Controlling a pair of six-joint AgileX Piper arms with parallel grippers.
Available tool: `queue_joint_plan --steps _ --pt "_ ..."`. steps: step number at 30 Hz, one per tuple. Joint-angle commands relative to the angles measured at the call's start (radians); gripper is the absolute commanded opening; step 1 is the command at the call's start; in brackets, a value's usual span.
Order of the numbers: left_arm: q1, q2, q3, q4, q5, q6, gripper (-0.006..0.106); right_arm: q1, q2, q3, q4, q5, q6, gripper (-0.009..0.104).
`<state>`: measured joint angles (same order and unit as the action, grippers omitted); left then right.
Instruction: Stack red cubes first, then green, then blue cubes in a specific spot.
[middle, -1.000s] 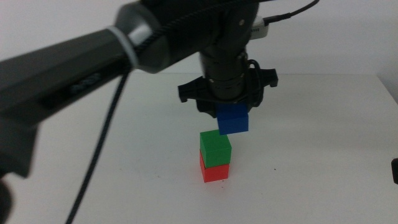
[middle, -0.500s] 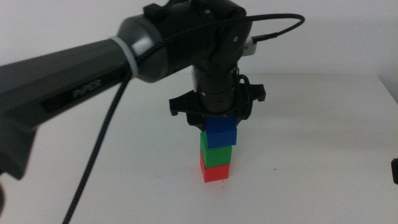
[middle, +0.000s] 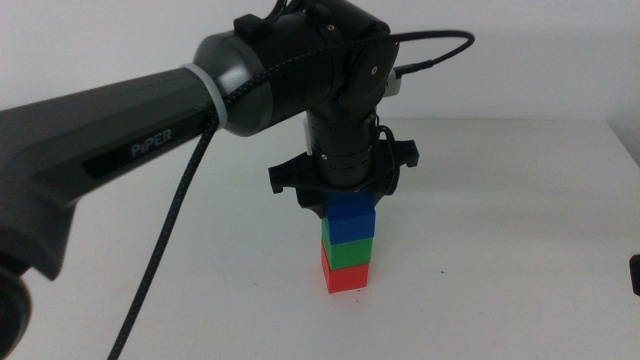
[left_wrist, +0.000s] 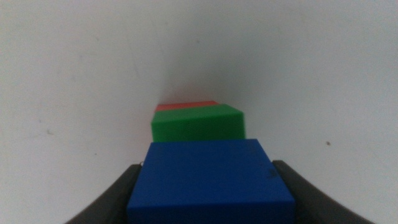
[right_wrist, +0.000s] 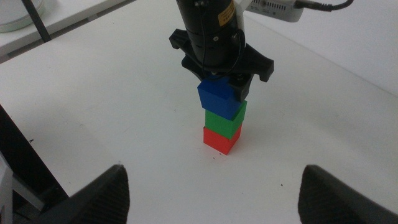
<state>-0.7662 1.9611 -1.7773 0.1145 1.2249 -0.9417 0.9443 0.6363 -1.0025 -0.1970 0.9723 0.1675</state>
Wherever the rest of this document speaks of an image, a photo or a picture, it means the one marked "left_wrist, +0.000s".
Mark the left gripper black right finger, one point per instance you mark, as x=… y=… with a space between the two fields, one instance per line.
x=320 y=202

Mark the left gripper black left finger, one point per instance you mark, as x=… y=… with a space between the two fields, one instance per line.
x=109 y=202

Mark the blue cube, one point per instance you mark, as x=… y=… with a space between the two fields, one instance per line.
x=211 y=183

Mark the green cube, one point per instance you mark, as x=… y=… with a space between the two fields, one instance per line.
x=199 y=124

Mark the red cube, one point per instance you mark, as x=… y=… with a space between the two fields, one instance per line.
x=183 y=106

